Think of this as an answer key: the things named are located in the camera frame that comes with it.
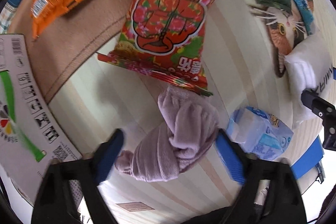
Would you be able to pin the blue tube packet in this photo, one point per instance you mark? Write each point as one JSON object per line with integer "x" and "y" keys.
{"x": 306, "y": 15}

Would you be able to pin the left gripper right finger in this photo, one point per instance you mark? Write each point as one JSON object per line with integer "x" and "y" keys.
{"x": 283, "y": 202}

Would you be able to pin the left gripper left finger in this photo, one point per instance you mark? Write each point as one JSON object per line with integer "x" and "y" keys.
{"x": 55, "y": 203}

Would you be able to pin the light blue tissue pack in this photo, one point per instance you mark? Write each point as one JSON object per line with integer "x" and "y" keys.
{"x": 259, "y": 132}

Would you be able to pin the white soft pillow pack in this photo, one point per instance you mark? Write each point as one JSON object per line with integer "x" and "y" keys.
{"x": 309, "y": 67}

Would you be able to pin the red floral snack packet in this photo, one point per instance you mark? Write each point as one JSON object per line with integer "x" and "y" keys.
{"x": 164, "y": 39}

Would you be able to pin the open cardboard box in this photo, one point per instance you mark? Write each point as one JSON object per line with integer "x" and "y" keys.
{"x": 30, "y": 136}

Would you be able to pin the blue folder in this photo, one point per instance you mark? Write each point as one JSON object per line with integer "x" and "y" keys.
{"x": 310, "y": 160}

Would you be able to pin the purple fluffy cloth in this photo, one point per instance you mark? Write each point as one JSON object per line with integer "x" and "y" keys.
{"x": 189, "y": 129}

